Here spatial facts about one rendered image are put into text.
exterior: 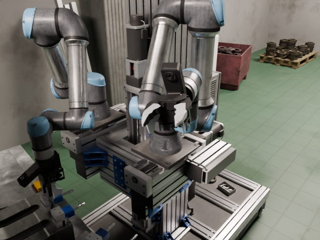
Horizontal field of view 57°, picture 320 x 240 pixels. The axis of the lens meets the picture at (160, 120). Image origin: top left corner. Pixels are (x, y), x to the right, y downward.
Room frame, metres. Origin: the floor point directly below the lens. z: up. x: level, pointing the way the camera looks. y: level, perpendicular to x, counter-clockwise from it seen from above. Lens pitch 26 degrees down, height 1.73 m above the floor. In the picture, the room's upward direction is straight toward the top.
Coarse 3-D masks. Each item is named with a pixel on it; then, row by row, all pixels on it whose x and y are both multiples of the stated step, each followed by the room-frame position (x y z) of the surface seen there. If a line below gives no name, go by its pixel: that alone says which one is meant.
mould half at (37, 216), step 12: (24, 204) 0.92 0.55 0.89; (36, 204) 0.92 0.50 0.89; (0, 216) 0.86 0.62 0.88; (36, 216) 0.85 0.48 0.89; (48, 216) 0.85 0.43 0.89; (0, 228) 0.79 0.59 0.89; (12, 228) 0.80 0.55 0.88; (24, 228) 0.79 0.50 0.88; (48, 228) 0.79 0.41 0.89; (60, 228) 0.79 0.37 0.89; (72, 228) 0.81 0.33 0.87
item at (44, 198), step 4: (64, 192) 0.98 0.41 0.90; (68, 192) 0.99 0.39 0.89; (40, 196) 0.93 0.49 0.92; (44, 196) 0.93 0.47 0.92; (60, 196) 0.95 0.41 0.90; (44, 200) 0.91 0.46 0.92; (48, 200) 0.91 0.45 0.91; (56, 200) 0.93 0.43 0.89; (60, 200) 0.95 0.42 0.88; (44, 204) 0.91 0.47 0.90; (48, 204) 0.91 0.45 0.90
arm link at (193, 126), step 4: (192, 104) 0.80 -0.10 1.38; (196, 104) 0.81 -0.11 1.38; (192, 108) 0.80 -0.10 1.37; (196, 108) 0.81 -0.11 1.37; (192, 112) 0.80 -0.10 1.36; (196, 112) 0.81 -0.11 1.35; (192, 116) 0.80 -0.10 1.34; (196, 116) 0.81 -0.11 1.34; (192, 120) 0.80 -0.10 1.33; (196, 120) 0.82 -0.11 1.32; (192, 124) 0.80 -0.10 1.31; (196, 124) 0.82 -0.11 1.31; (176, 128) 0.81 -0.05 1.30; (180, 128) 0.80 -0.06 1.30; (184, 128) 0.80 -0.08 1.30; (192, 128) 0.80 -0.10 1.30; (180, 132) 0.80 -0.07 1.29; (188, 132) 0.80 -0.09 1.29
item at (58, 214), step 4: (80, 204) 0.91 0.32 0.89; (84, 204) 0.92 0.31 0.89; (56, 208) 0.86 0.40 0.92; (60, 208) 0.86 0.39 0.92; (64, 208) 0.88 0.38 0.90; (68, 208) 0.88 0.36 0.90; (72, 208) 0.88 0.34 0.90; (76, 208) 0.89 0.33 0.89; (52, 212) 0.84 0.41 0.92; (56, 212) 0.84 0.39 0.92; (60, 212) 0.84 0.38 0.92; (64, 212) 0.85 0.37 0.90; (68, 212) 0.86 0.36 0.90; (72, 212) 0.86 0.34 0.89; (52, 216) 0.84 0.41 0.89; (56, 216) 0.82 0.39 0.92; (60, 216) 0.83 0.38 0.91; (64, 216) 0.84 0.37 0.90; (68, 216) 0.85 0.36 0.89; (56, 220) 0.82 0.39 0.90
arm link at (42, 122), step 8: (32, 120) 0.94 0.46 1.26; (40, 120) 0.94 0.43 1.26; (32, 128) 0.91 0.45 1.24; (40, 128) 0.92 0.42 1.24; (48, 128) 0.94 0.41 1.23; (32, 136) 0.91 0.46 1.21; (40, 136) 0.91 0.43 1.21; (48, 136) 0.94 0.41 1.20; (32, 144) 0.92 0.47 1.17; (40, 144) 0.91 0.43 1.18; (48, 144) 0.93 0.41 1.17
